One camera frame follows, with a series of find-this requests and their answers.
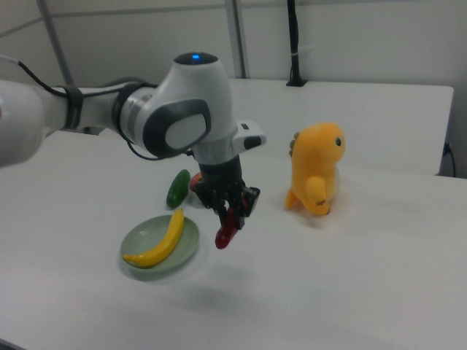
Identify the black pole with clamp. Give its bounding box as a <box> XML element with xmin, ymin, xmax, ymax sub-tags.
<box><xmin>285</xmin><ymin>0</ymin><xmax>307</xmax><ymax>88</ymax></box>

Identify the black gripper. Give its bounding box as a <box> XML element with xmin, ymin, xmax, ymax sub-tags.
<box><xmin>194</xmin><ymin>155</ymin><xmax>262</xmax><ymax>230</ymax></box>

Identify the red chili pepper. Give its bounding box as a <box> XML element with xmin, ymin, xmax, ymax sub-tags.
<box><xmin>215</xmin><ymin>206</ymin><xmax>239</xmax><ymax>250</ymax></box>

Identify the black strap on arm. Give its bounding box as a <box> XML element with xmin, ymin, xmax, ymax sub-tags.
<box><xmin>63</xmin><ymin>85</ymin><xmax>85</xmax><ymax>131</ymax></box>

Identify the orange plush dinosaur toy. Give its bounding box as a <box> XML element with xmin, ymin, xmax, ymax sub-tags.
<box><xmin>284</xmin><ymin>122</ymin><xmax>346</xmax><ymax>218</ymax></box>

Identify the dark green cucumber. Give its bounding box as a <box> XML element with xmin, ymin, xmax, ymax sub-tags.
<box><xmin>166</xmin><ymin>168</ymin><xmax>191</xmax><ymax>209</ymax></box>

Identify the yellow banana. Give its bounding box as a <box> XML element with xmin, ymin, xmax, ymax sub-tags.
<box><xmin>123</xmin><ymin>207</ymin><xmax>185</xmax><ymax>270</ymax></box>

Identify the pale green plastic plate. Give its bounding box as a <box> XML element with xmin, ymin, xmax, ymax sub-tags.
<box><xmin>120</xmin><ymin>214</ymin><xmax>201</xmax><ymax>282</ymax></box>

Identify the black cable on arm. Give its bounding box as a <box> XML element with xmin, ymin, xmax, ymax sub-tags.
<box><xmin>0</xmin><ymin>54</ymin><xmax>74</xmax><ymax>98</ymax></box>

